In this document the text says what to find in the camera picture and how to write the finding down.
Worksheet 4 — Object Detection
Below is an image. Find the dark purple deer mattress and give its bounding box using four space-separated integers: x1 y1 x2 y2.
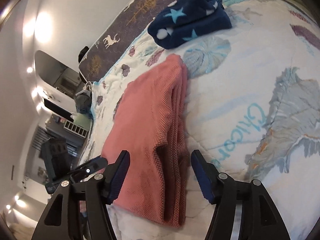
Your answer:
79 0 174 82

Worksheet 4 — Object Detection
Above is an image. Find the wall mirror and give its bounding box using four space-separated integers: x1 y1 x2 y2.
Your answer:
35 50 84 98

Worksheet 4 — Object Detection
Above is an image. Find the white sea-pattern quilt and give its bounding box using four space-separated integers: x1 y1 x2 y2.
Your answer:
77 0 320 240

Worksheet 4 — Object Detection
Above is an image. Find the dark grey bag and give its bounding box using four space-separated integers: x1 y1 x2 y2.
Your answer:
74 81 92 115

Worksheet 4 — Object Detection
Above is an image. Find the pink knit sweater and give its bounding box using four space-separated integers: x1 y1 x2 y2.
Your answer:
101 54 189 228

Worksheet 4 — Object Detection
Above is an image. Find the navy star fleece garment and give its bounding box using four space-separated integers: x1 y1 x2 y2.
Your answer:
148 0 232 49

